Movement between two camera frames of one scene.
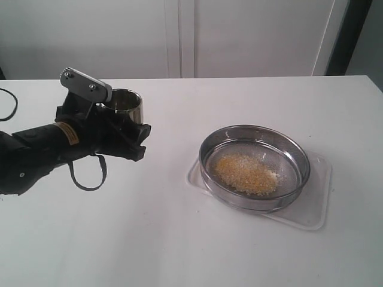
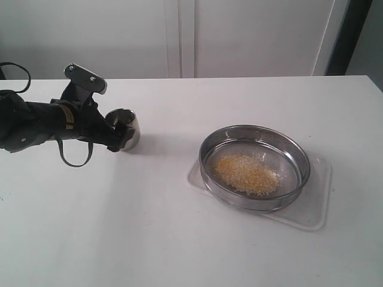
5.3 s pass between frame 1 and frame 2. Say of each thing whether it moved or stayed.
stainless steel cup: moved
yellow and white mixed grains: stayed
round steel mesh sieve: stayed
